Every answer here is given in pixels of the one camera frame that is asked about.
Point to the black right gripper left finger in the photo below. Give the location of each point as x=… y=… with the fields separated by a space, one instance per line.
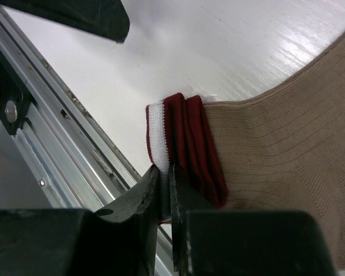
x=118 y=239

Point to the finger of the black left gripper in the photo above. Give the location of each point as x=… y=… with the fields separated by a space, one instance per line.
x=104 y=18

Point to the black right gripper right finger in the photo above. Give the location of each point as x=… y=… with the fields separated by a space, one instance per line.
x=209 y=241

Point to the tan sock with red cuff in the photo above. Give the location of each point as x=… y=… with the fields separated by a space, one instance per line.
x=282 y=149

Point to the aluminium table frame rail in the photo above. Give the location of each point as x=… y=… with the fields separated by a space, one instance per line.
x=76 y=166

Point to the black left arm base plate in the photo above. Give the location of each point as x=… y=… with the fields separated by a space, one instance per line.
x=15 y=98

